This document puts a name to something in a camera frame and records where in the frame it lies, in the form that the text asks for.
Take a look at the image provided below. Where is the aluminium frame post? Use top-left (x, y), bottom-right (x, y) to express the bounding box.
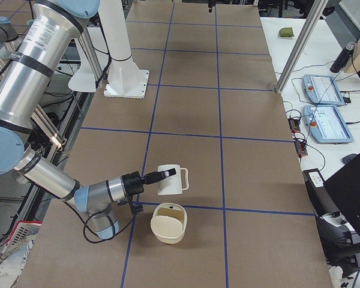
top-left (274, 0), bottom-right (328, 94)

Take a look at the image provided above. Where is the cream lidded plastic container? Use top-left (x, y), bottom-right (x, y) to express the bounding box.
top-left (150, 203), bottom-right (188, 244)

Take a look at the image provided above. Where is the lower teach pendant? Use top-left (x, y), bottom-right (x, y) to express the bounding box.
top-left (303, 105), bottom-right (354, 144)

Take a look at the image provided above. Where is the black water bottle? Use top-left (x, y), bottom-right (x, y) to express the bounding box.
top-left (330, 42), bottom-right (356, 73)

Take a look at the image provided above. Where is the black power strip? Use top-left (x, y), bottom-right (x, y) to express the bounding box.
top-left (287, 118), bottom-right (308, 159)

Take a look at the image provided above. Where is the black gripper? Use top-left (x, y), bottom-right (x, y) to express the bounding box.
top-left (121, 168), bottom-right (176, 195)

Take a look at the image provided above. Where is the upper teach pendant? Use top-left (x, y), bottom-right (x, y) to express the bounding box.
top-left (302, 74), bottom-right (345, 106)

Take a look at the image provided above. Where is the black laptop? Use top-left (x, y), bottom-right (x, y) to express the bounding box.
top-left (324, 153), bottom-right (360, 236)

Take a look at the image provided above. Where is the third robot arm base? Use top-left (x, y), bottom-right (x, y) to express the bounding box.
top-left (0, 16), bottom-right (21, 52)

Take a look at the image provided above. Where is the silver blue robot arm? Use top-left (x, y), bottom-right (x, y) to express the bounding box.
top-left (0, 1), bottom-right (176, 242)

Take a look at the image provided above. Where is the white HOME mug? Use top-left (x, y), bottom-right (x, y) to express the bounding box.
top-left (157, 164), bottom-right (190, 196)

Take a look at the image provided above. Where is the teach pendant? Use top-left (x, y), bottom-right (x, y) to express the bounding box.
top-left (303, 105), bottom-right (354, 144)
top-left (302, 74), bottom-right (345, 106)

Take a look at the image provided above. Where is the green cloth pouch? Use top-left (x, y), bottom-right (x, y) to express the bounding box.
top-left (278, 27), bottom-right (295, 38)

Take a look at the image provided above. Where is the black computer mouse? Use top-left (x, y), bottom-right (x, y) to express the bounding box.
top-left (341, 153), bottom-right (357, 164)

